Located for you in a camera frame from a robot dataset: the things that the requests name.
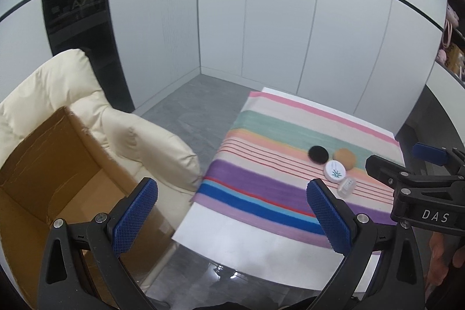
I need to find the pink plush toy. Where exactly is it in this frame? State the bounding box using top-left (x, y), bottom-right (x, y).
top-left (445, 3), bottom-right (459, 24)

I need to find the white table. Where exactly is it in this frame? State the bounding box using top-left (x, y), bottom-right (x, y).
top-left (174, 87), bottom-right (405, 292)

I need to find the white round compact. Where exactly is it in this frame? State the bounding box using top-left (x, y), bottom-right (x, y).
top-left (323, 160), bottom-right (347, 182)

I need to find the small clear jar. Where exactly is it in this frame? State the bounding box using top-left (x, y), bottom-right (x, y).
top-left (336, 177), bottom-right (356, 197)

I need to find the cream padded chair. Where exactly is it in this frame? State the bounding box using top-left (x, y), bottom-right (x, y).
top-left (0, 49), bottom-right (203, 292)

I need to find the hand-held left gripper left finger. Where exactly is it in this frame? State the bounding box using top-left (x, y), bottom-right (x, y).
top-left (38, 177), bottom-right (159, 310)

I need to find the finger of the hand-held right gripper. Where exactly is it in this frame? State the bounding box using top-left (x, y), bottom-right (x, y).
top-left (412, 142), bottom-right (465, 167)
top-left (365, 155), bottom-right (413, 195)

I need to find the black round puff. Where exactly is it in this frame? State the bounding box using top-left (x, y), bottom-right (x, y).
top-left (308, 145), bottom-right (329, 164)

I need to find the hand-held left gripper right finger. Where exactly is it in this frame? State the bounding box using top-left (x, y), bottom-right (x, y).
top-left (306, 178), bottom-right (425, 310)

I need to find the striped colourful cloth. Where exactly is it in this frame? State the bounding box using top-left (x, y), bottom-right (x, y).
top-left (190, 91), bottom-right (406, 249)

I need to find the beige makeup sponge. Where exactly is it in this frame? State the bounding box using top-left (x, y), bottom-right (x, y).
top-left (333, 148), bottom-right (357, 171)

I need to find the brown paper bag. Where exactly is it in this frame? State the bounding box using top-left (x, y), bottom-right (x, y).
top-left (447, 43), bottom-right (465, 73)

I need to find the person's right hand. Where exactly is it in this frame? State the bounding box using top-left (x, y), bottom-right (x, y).
top-left (429, 233), bottom-right (465, 282)

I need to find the white curved cabinet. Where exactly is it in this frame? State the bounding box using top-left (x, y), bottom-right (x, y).
top-left (425, 59), bottom-right (465, 114)

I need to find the brown cardboard box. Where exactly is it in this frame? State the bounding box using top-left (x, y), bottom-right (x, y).
top-left (0, 106), bottom-right (175, 310)

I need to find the dark glass panel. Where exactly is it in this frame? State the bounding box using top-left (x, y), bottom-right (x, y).
top-left (41, 0), bottom-right (135, 112)

